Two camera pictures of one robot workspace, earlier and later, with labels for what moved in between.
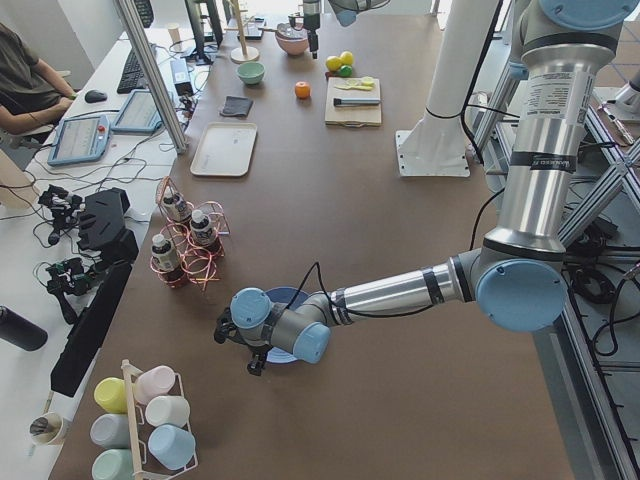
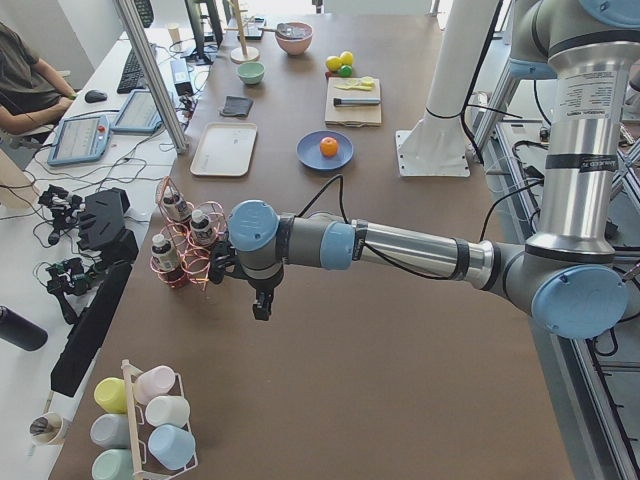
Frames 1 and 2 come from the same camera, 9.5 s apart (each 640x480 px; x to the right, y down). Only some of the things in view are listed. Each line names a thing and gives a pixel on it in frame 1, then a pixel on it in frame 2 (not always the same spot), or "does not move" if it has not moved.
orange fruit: x=302 y=89 -> x=329 y=146
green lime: x=346 y=70 does not move
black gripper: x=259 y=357 -> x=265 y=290
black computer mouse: x=95 y=96 does not move
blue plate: x=286 y=295 -> x=308 y=150
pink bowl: x=293 y=42 does not move
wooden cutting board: x=356 y=115 does not move
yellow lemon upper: x=333 y=62 does not move
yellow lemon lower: x=346 y=57 does not move
